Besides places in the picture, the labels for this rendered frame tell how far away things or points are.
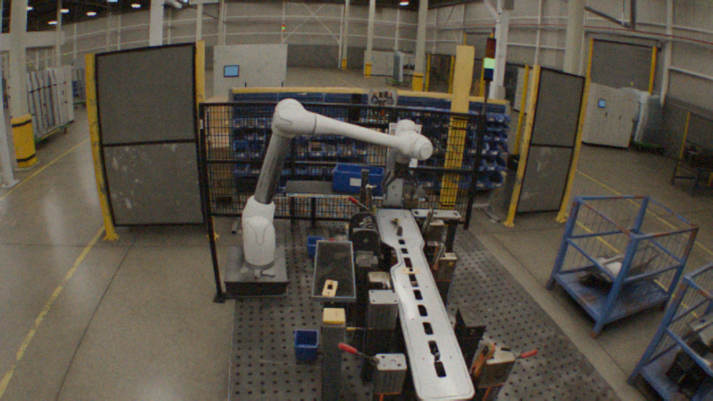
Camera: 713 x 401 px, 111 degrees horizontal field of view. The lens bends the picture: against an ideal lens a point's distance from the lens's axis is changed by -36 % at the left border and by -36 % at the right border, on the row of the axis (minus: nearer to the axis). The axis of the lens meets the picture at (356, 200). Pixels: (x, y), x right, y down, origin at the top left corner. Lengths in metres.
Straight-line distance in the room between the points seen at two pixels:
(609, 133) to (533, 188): 8.61
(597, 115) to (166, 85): 11.55
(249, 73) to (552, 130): 6.13
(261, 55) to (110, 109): 4.99
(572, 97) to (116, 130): 5.12
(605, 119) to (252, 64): 10.48
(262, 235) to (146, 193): 2.37
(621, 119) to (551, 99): 9.09
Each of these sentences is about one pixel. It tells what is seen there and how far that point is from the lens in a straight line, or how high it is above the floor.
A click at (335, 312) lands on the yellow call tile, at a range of 1.14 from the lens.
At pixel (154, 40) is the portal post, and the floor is 2.12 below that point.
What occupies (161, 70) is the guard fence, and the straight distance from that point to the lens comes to 3.69.
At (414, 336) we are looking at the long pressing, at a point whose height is 1.00.
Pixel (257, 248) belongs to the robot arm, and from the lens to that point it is 1.85.
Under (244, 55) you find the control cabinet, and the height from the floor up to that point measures 1.76.
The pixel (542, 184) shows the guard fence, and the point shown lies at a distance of 4.98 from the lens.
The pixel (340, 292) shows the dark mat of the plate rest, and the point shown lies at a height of 1.16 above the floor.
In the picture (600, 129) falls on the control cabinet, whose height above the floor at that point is 0.59.
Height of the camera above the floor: 1.89
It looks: 23 degrees down
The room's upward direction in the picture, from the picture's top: 4 degrees clockwise
